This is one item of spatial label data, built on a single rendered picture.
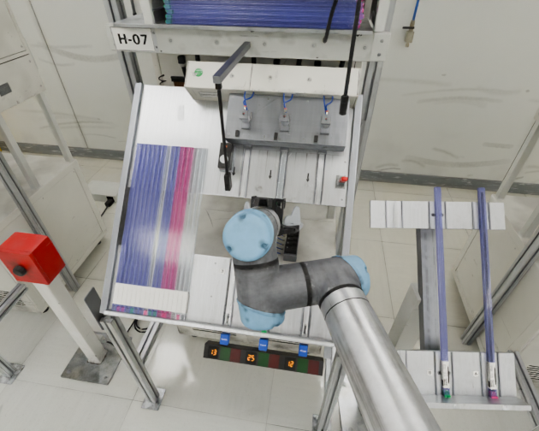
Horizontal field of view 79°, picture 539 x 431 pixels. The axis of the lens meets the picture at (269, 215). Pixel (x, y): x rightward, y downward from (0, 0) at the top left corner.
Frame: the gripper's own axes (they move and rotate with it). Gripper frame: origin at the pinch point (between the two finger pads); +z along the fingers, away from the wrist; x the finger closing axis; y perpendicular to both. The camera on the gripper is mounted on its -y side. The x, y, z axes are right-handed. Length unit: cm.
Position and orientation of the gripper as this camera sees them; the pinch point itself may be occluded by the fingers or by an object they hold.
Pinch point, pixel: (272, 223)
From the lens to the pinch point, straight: 83.0
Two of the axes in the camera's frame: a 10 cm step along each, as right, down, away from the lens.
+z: 1.3, -0.9, 9.9
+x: -9.9, -1.0, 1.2
